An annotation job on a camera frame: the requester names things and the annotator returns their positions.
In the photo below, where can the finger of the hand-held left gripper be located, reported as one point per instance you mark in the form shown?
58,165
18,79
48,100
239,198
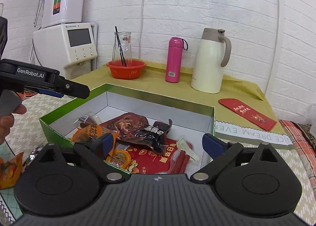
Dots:
76,89
53,92

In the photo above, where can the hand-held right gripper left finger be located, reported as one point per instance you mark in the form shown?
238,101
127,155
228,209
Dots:
108,143

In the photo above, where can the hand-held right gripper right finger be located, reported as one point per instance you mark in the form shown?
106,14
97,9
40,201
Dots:
212,145

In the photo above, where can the small orange snack packet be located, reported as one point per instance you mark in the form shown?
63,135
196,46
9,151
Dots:
118,157

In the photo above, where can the orange clear snack bag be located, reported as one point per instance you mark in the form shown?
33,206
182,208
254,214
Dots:
88,131

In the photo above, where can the dark red snack bag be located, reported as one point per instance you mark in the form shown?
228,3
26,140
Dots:
128,124

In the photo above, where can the small clear snack packet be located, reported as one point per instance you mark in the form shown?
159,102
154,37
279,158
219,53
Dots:
86,119

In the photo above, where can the red sausage packet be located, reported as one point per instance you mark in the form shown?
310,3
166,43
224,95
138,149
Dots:
181,161

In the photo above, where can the green cardboard box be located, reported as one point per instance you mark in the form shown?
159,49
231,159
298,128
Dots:
56,129

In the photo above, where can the red mixed nuts bag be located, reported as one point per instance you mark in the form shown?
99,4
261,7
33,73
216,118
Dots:
153,158

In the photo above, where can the person's left hand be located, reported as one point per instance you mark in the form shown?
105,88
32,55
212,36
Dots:
6,123

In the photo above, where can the white water dispenser with screen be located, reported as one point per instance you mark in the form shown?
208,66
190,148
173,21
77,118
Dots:
49,43

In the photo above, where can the red envelope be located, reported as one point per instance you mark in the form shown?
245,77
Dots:
246,113

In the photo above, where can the red plastic basket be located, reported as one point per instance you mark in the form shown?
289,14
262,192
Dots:
126,72

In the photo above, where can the black chopsticks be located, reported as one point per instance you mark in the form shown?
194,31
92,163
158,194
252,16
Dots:
120,46

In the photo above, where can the glass carafe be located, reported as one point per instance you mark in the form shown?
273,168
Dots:
126,48

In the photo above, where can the yellow cloth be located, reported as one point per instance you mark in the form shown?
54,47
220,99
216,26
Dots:
158,90

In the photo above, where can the cream thermal jug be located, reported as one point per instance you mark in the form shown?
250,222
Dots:
207,68

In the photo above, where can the plaid red cloth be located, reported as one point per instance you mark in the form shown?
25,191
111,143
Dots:
295,131

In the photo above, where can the orange crinkled snack bag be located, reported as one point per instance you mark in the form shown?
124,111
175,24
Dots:
9,171

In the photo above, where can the pink thermos bottle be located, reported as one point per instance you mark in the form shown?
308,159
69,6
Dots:
174,60

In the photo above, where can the white wall water ionizer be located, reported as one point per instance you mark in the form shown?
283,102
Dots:
70,1

